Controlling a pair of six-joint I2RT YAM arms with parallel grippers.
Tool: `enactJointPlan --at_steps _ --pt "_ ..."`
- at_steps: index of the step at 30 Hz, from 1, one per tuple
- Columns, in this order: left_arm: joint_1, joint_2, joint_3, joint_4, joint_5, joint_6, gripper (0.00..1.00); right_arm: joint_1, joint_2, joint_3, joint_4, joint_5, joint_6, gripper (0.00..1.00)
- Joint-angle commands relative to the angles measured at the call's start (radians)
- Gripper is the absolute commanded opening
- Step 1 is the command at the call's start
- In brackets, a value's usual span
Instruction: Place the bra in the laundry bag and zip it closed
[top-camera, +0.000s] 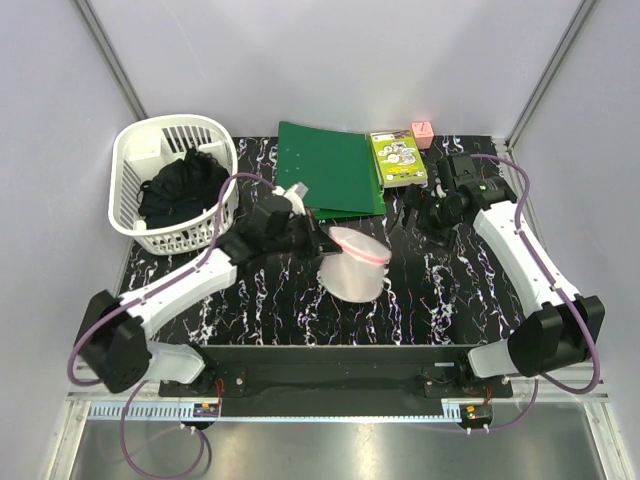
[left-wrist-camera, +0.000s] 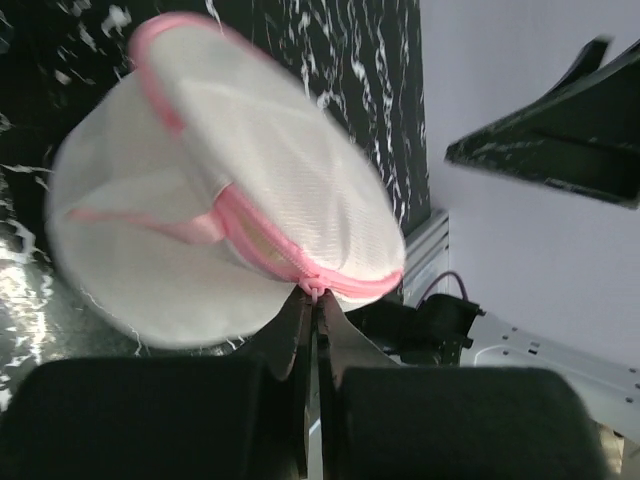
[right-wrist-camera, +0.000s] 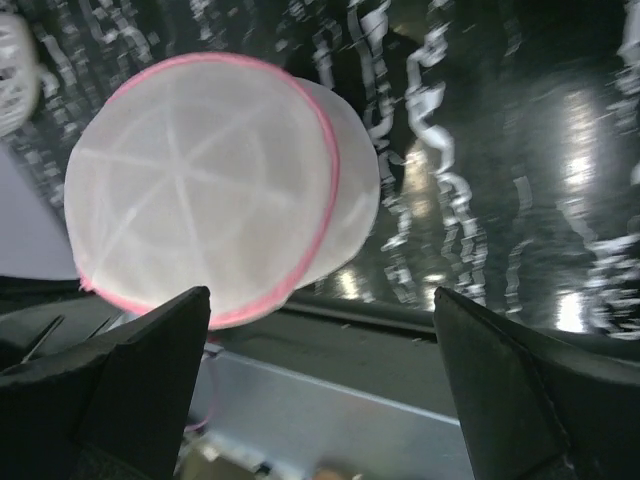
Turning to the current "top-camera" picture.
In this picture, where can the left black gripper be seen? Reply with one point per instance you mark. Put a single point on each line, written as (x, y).
(319, 242)

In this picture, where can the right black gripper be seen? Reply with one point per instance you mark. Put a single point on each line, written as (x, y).
(419, 199)

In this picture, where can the white mesh laundry bag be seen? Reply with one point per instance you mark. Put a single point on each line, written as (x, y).
(356, 274)

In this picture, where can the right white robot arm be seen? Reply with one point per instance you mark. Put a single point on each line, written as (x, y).
(561, 325)

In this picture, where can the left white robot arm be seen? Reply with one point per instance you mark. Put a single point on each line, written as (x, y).
(115, 339)

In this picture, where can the white plastic laundry basket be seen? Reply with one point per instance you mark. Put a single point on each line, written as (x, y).
(140, 151)

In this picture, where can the green book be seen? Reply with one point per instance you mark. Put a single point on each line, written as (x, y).
(397, 159)

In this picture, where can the green folder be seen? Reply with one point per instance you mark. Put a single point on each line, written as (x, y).
(336, 167)

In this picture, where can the pink small box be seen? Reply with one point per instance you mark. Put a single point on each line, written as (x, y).
(423, 134)

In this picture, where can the black clothes in basket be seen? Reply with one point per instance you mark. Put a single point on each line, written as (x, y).
(181, 190)

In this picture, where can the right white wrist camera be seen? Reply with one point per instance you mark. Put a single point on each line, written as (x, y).
(438, 191)

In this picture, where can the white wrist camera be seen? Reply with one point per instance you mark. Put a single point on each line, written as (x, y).
(295, 195)
(438, 191)

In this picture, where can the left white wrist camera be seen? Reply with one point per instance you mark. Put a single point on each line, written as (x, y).
(295, 195)

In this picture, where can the black mounting base plate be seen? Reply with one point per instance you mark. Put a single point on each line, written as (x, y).
(337, 382)

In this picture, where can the white cable duct rail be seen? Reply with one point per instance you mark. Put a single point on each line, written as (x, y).
(160, 411)

